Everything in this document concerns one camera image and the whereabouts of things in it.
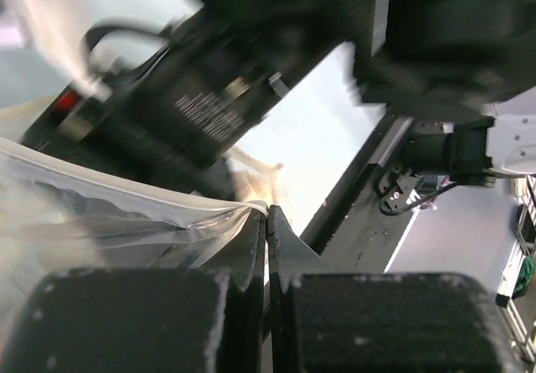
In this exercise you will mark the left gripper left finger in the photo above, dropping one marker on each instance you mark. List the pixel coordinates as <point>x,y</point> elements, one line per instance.
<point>206,319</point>

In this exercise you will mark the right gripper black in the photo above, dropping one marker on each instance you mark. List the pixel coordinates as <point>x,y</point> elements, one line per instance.
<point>178,97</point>

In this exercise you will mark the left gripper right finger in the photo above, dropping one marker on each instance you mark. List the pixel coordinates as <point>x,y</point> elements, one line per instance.
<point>325,321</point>

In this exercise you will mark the clear zip top bag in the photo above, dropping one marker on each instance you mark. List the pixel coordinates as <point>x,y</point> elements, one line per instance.
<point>56,215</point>

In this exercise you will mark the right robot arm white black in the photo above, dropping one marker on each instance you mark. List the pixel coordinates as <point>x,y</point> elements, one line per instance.
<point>433,59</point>

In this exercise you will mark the fake green onion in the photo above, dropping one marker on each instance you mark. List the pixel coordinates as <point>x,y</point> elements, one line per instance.
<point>255,180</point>

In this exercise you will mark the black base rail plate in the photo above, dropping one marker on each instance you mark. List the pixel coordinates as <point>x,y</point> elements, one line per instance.
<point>349,231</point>

